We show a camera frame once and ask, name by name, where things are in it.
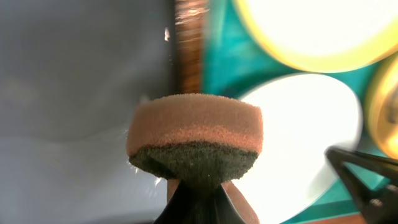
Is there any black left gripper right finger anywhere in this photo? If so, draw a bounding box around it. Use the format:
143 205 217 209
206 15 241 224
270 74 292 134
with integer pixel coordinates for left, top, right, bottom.
325 146 397 224

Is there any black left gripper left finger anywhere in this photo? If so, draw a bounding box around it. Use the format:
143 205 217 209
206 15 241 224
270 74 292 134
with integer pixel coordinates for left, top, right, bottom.
154 182 218 224

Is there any green and orange sponge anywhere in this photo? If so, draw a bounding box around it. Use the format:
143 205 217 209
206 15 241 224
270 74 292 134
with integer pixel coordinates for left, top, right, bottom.
126 93 264 224

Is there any yellow plate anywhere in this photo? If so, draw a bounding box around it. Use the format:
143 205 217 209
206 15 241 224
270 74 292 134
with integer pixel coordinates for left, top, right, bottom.
364 53 397 159
233 0 397 73

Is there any white plate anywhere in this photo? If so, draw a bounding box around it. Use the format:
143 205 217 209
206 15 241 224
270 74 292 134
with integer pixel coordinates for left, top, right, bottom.
233 73 363 223

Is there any teal serving tray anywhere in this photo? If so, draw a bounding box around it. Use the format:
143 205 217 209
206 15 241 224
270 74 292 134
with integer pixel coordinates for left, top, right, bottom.
203 1 381 223

